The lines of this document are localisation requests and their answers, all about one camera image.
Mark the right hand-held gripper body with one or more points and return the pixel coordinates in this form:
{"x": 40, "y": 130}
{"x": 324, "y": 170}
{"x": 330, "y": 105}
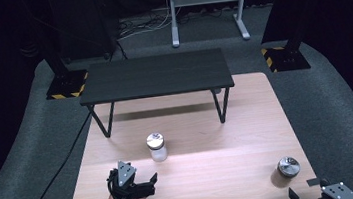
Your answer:
{"x": 337, "y": 193}

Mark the black equipment cart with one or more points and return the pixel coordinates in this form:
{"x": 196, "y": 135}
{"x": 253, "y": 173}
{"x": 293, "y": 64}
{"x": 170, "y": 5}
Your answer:
{"x": 85, "y": 26}

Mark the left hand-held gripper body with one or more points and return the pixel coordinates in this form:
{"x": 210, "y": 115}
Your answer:
{"x": 123, "y": 179}

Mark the glass salt jar silver lid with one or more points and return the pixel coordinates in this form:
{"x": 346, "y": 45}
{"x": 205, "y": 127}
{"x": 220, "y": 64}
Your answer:
{"x": 157, "y": 148}

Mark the black stand with striped base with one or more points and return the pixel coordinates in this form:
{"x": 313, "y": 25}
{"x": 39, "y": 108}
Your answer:
{"x": 67, "y": 85}
{"x": 289, "y": 59}

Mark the glass brown spice jar silver lid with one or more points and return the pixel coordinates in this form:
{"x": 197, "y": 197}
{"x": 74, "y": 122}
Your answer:
{"x": 288, "y": 167}

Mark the dark tape mark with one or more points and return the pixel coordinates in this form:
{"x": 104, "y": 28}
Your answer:
{"x": 313, "y": 181}

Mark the black low metal shelf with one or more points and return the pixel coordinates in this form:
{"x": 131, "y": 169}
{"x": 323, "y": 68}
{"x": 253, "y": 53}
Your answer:
{"x": 155, "y": 75}

